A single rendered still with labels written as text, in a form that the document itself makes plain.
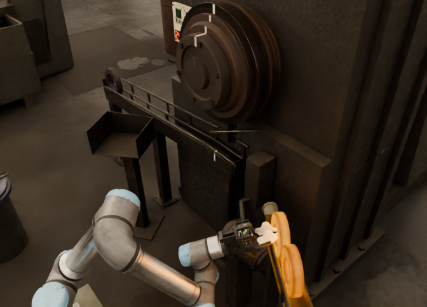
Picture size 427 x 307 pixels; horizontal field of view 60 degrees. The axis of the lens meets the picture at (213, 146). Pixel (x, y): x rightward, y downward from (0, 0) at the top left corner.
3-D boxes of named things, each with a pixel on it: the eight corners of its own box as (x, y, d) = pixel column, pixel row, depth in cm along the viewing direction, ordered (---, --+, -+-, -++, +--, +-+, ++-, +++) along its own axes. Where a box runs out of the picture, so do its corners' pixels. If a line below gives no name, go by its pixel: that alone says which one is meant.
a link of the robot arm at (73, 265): (37, 293, 135) (105, 211, 108) (53, 259, 147) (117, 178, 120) (68, 304, 139) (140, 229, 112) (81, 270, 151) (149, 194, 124)
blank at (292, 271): (292, 233, 117) (282, 234, 117) (307, 272, 104) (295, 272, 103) (288, 268, 125) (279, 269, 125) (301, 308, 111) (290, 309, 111)
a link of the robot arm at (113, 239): (98, 242, 100) (223, 316, 120) (109, 212, 108) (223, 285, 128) (75, 260, 105) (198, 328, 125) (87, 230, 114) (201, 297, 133)
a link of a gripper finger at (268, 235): (281, 229, 121) (254, 236, 122) (285, 240, 125) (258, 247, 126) (279, 222, 124) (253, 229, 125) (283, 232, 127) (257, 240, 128)
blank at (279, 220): (281, 202, 130) (272, 203, 130) (292, 233, 117) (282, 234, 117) (278, 235, 138) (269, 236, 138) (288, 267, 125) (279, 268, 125)
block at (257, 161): (260, 189, 167) (264, 147, 153) (273, 199, 162) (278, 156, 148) (243, 200, 162) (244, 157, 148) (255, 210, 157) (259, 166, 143)
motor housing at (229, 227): (238, 284, 192) (241, 211, 160) (269, 315, 178) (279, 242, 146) (218, 299, 185) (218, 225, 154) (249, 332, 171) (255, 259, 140)
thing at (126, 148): (127, 208, 237) (107, 110, 195) (166, 216, 231) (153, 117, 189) (112, 232, 221) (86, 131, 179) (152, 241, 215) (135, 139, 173)
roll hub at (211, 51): (187, 90, 157) (183, 23, 141) (230, 116, 139) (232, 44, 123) (176, 94, 154) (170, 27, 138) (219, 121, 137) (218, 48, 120)
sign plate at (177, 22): (178, 39, 182) (175, 1, 172) (211, 54, 166) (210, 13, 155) (174, 40, 181) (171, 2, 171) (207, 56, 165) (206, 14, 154)
